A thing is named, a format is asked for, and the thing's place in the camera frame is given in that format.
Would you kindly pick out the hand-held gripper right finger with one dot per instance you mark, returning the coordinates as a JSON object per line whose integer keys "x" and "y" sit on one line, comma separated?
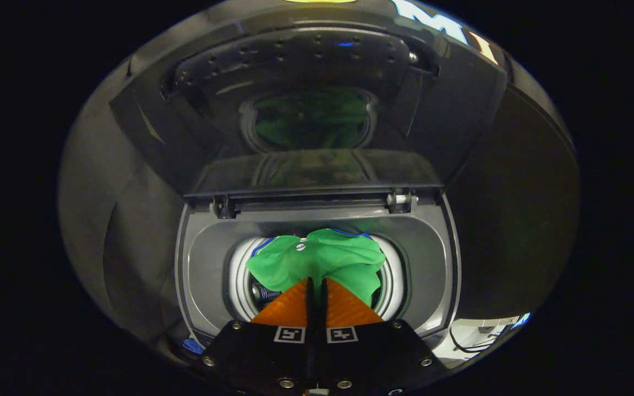
{"x": 377, "y": 357}

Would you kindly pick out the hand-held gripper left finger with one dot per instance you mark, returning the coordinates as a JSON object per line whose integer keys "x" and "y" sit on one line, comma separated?
{"x": 256, "y": 357}

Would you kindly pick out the green polo shirt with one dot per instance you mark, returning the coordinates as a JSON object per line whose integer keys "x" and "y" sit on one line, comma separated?
{"x": 317, "y": 258}

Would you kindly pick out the dark washing machine lid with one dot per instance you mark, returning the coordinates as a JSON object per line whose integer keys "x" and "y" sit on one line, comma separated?
{"x": 449, "y": 110}

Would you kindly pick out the small blue floor object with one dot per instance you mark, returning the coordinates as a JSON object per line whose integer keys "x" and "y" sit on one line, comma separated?
{"x": 193, "y": 346}

